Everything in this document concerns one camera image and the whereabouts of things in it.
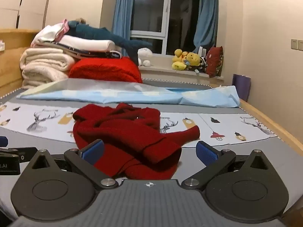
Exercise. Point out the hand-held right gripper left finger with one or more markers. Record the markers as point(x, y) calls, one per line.
point(91, 151)

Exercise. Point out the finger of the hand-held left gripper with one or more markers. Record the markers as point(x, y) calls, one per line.
point(3, 141)

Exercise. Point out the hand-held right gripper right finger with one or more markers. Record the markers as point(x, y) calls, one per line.
point(206, 153)

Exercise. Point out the dark red knit sweater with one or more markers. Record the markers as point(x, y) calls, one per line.
point(132, 132)

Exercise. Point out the white printed bed sheet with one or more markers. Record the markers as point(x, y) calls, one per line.
point(222, 130)

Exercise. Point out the light blue sheet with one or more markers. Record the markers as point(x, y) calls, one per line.
point(118, 94)

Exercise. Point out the wooden headboard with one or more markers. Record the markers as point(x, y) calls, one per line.
point(10, 68)

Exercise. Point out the purple bag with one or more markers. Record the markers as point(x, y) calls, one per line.
point(241, 87)

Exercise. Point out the red folded blanket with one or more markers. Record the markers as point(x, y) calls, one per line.
point(106, 69)

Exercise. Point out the cream folded blanket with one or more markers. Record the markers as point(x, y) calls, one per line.
point(42, 63)

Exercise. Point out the black and white plush toy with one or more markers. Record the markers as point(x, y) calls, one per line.
point(201, 65)

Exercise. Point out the red cushion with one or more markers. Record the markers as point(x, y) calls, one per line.
point(214, 61)

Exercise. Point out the white window sill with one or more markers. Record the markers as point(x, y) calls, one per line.
point(161, 72)

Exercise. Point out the yellow bear plush toy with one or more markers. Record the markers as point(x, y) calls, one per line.
point(193, 60)

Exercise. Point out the white folded quilt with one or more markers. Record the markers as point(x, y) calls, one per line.
point(87, 43)

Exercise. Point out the dark teal garment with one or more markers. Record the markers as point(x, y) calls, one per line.
point(94, 33)

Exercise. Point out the pink and white cloth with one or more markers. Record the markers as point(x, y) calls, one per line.
point(51, 32)

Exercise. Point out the blue curtain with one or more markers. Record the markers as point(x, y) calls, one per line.
point(122, 9)
point(208, 16)

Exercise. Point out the white wardrobe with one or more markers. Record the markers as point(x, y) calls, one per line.
point(28, 4)

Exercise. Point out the window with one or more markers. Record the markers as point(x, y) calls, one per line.
point(151, 11)

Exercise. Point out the wooden bed frame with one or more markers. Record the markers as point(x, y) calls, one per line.
point(269, 118)

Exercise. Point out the wall switch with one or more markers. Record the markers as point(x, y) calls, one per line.
point(294, 44)

